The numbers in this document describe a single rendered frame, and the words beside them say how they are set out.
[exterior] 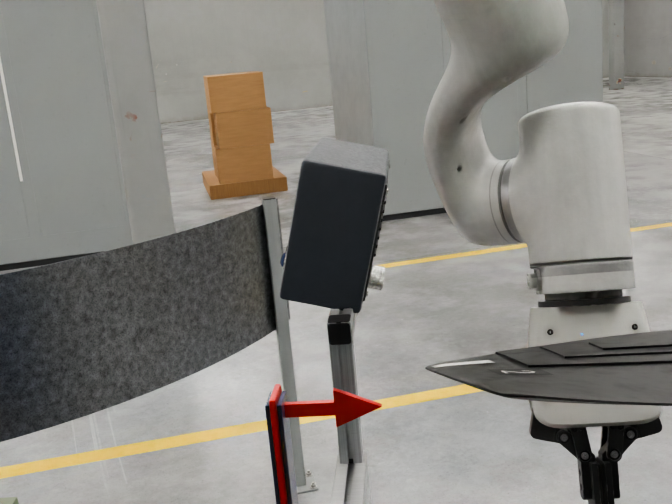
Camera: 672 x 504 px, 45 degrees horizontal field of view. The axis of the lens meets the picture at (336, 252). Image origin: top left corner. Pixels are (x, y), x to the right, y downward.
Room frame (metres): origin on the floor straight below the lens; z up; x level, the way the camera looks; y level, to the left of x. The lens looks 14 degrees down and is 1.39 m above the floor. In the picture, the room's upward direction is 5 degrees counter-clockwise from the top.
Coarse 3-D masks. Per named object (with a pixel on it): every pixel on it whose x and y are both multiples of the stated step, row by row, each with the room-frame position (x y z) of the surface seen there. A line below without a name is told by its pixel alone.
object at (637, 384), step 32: (512, 352) 0.44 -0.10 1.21; (544, 352) 0.42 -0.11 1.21; (576, 352) 0.41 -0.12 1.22; (608, 352) 0.40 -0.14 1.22; (640, 352) 0.40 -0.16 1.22; (480, 384) 0.33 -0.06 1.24; (512, 384) 0.33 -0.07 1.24; (544, 384) 0.33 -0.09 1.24; (576, 384) 0.34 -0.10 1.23; (608, 384) 0.34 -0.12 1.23; (640, 384) 0.34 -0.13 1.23
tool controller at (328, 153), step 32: (320, 160) 1.04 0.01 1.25; (352, 160) 1.08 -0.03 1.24; (384, 160) 1.13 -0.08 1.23; (320, 192) 1.02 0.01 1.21; (352, 192) 1.02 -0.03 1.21; (384, 192) 1.03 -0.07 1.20; (320, 224) 1.02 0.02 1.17; (352, 224) 1.02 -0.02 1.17; (288, 256) 1.03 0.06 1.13; (320, 256) 1.02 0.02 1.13; (352, 256) 1.02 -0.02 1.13; (288, 288) 1.03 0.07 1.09; (320, 288) 1.02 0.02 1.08; (352, 288) 1.02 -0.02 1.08
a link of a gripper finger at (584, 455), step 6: (570, 432) 0.63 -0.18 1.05; (576, 432) 0.61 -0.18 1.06; (582, 432) 0.61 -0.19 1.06; (576, 438) 0.61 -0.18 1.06; (582, 438) 0.61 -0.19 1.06; (588, 438) 0.61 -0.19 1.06; (576, 444) 0.60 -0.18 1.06; (582, 444) 0.60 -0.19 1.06; (588, 444) 0.60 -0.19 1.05; (576, 450) 0.60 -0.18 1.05; (582, 450) 0.60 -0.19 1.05; (588, 450) 0.60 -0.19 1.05; (582, 456) 0.60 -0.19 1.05; (588, 456) 0.60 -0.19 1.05; (582, 462) 0.60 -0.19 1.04; (588, 462) 0.60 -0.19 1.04
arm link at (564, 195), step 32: (544, 128) 0.66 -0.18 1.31; (576, 128) 0.65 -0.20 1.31; (608, 128) 0.66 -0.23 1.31; (512, 160) 0.70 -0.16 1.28; (544, 160) 0.66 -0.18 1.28; (576, 160) 0.64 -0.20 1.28; (608, 160) 0.65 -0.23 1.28; (512, 192) 0.67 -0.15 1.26; (544, 192) 0.65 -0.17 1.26; (576, 192) 0.64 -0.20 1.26; (608, 192) 0.64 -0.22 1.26; (512, 224) 0.68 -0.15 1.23; (544, 224) 0.65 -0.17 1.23; (576, 224) 0.63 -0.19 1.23; (608, 224) 0.63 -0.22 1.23; (544, 256) 0.64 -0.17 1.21; (576, 256) 0.62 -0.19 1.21; (608, 256) 0.62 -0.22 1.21
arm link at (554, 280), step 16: (544, 272) 0.64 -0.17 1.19; (560, 272) 0.63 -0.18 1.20; (576, 272) 0.62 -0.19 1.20; (592, 272) 0.62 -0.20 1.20; (608, 272) 0.62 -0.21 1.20; (624, 272) 0.62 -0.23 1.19; (544, 288) 0.64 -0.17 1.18; (560, 288) 0.62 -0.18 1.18; (576, 288) 0.62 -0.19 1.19; (592, 288) 0.61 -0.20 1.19; (608, 288) 0.61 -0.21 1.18; (624, 288) 0.62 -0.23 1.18
